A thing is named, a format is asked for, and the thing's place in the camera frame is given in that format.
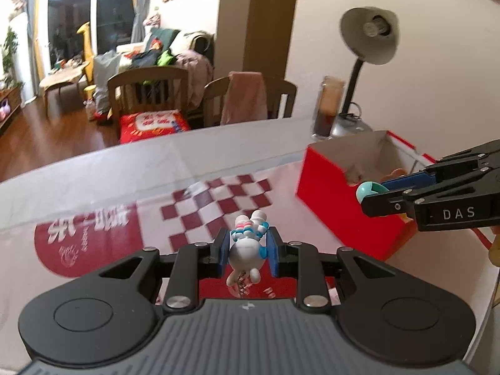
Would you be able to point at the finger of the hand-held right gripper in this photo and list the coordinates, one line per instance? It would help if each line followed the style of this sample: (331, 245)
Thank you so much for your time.
(386, 203)
(406, 181)

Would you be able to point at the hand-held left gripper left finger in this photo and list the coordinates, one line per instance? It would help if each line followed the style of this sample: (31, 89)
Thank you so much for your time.
(224, 254)

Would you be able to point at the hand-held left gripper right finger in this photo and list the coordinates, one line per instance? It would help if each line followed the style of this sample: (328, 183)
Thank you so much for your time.
(274, 258)

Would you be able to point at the small teal ball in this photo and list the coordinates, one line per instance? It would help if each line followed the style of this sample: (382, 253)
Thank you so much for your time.
(369, 193)

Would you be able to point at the red cardboard box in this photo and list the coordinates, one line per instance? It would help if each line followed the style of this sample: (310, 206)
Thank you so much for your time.
(324, 187)

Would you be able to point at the person's right hand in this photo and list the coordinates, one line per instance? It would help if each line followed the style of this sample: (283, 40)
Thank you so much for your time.
(495, 250)

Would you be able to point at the glass jar with dark contents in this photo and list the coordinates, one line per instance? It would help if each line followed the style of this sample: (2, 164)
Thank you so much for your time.
(324, 121)

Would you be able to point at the red white printed tablecloth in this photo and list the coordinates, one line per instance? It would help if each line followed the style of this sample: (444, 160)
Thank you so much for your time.
(117, 187)

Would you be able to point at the red printed cushion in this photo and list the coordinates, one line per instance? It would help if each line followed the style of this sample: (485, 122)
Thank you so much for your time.
(154, 125)

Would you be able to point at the grey desk lamp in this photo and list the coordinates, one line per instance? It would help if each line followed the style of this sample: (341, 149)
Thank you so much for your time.
(359, 39)

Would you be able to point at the pink towel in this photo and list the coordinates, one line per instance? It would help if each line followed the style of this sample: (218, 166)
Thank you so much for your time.
(244, 97)

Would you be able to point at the sofa with clothes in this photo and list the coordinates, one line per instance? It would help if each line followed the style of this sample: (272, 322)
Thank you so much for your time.
(191, 62)

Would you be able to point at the wooden slatted chair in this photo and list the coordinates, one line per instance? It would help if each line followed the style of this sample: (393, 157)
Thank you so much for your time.
(148, 72)

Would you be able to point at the green cloth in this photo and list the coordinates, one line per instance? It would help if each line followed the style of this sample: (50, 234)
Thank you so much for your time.
(165, 58)

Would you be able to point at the small yellow stool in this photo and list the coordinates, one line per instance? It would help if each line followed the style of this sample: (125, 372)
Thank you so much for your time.
(90, 90)

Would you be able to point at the wooden coffee table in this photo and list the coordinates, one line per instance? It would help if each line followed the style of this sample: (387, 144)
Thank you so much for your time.
(62, 76)

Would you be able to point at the yellow giraffe toy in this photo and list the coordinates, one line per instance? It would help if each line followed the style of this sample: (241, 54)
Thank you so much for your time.
(86, 43)

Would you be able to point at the wooden media cabinet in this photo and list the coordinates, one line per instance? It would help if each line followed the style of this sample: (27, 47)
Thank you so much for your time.
(11, 103)

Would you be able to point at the pink purple toy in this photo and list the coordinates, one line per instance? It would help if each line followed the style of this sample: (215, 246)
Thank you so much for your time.
(4, 109)

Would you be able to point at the sliding glass door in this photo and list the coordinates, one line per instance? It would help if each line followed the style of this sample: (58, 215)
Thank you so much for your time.
(70, 23)

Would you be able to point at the white tower air conditioner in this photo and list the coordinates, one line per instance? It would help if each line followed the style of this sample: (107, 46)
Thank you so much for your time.
(22, 54)

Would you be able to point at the green potted plant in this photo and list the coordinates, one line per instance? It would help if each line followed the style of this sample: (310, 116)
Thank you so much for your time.
(9, 50)

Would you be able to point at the grey and yellow curtain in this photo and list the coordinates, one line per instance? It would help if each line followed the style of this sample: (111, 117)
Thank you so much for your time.
(33, 27)

